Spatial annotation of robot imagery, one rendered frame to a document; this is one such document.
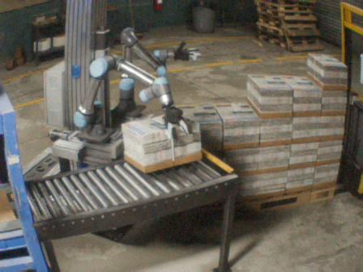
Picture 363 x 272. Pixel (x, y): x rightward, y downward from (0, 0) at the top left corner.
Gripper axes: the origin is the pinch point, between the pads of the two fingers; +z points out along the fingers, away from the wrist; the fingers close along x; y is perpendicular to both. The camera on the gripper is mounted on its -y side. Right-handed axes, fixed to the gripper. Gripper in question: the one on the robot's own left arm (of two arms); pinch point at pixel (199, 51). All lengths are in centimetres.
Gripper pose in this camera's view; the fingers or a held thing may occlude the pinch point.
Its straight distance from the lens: 404.1
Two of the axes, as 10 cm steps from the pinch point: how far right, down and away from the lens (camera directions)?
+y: -0.1, 8.5, 5.2
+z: 10.0, -0.3, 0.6
